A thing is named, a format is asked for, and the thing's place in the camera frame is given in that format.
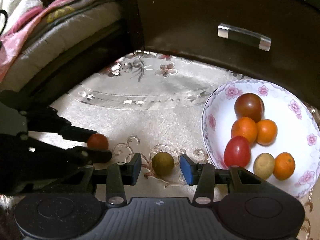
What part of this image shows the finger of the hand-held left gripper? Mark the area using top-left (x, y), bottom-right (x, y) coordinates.
top-left (21, 133), bottom-right (113, 167)
top-left (15, 106), bottom-right (99, 146)

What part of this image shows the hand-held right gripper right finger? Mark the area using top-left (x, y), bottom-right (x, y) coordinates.
top-left (180, 154), bottom-right (275, 205)

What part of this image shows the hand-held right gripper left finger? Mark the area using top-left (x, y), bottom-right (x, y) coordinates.
top-left (60, 153), bottom-right (142, 207)

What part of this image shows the red cherry tomato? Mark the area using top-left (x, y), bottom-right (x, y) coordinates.
top-left (87, 133), bottom-right (109, 151)
top-left (223, 136), bottom-right (251, 168)

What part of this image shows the small green round fruit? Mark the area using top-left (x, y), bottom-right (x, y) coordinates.
top-left (152, 152), bottom-right (175, 175)

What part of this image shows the yellow-green round fruit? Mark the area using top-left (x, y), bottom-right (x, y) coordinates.
top-left (253, 153), bottom-right (275, 180)

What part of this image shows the small orange tangerine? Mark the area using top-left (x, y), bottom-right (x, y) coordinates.
top-left (256, 119), bottom-right (278, 145)

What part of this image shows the dark brownish red tomato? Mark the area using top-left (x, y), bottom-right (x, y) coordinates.
top-left (234, 93), bottom-right (265, 123)

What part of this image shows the white floral porcelain bowl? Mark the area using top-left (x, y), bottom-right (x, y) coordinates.
top-left (201, 79), bottom-right (320, 200)

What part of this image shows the beige floral embroidered cloth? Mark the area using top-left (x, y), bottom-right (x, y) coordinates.
top-left (0, 50), bottom-right (320, 240)

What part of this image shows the pink floral blanket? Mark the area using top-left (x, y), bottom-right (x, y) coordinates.
top-left (0, 0), bottom-right (100, 80)

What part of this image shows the grey-brown quilted mattress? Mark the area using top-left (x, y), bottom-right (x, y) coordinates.
top-left (0, 0), bottom-right (128, 90)

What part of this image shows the dark wooden nightstand drawer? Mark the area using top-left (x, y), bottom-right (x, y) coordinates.
top-left (117, 0), bottom-right (320, 110)

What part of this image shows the white fluffy blanket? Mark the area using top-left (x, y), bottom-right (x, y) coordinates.
top-left (0, 0), bottom-right (44, 40)

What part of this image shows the dark wooden bed frame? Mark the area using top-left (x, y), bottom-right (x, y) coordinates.
top-left (22, 21), bottom-right (137, 105)

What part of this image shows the silver and black drawer handle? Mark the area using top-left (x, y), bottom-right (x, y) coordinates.
top-left (217, 23), bottom-right (272, 52)

